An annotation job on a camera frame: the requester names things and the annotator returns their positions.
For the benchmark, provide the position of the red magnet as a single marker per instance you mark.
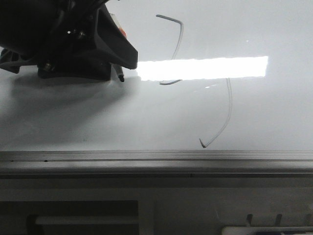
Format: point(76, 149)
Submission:
point(117, 23)

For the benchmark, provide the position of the white whiteboard with aluminium frame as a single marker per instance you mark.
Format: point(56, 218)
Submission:
point(222, 87)

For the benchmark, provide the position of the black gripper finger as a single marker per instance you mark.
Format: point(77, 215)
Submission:
point(116, 47)

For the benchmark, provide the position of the white marker tray box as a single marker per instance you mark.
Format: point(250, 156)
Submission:
point(302, 230)

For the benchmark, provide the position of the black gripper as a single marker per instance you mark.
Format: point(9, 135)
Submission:
point(31, 30)

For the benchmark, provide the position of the white black whiteboard marker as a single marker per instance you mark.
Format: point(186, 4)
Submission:
point(120, 73)

